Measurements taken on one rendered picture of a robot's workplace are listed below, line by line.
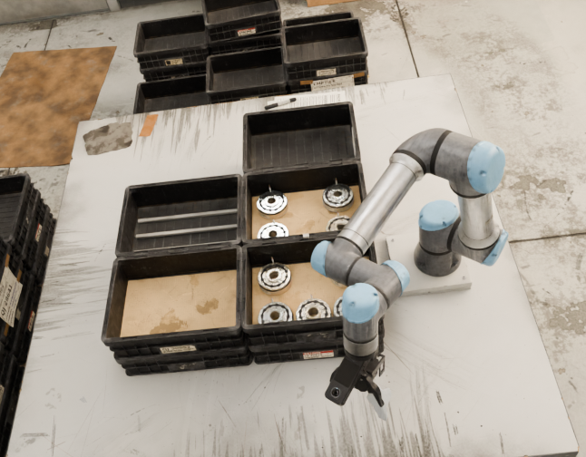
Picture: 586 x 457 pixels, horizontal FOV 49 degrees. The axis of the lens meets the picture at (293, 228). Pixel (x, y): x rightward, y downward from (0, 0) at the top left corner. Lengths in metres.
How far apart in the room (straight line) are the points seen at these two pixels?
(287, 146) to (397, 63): 1.79
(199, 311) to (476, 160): 0.94
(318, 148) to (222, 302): 0.70
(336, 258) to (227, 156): 1.22
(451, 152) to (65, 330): 1.37
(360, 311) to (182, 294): 0.85
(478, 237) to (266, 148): 0.90
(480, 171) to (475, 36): 2.77
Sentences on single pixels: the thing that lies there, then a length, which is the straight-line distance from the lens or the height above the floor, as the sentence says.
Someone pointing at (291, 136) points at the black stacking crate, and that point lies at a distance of 2.41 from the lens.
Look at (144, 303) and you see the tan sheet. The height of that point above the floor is 0.83.
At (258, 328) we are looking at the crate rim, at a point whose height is 0.93.
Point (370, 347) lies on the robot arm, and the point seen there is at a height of 1.23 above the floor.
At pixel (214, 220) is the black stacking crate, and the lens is 2.19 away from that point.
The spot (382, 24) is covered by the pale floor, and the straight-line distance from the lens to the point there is 4.38.
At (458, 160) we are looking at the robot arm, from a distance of 1.57.
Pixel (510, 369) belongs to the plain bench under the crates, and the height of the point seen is 0.70.
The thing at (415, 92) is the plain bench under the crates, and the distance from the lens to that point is 2.76.
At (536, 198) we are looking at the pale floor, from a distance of 3.35.
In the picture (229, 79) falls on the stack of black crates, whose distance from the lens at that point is 3.47.
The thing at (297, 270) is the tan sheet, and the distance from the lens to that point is 2.01.
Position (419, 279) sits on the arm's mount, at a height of 0.73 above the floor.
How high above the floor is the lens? 2.47
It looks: 51 degrees down
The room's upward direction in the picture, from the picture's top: 10 degrees counter-clockwise
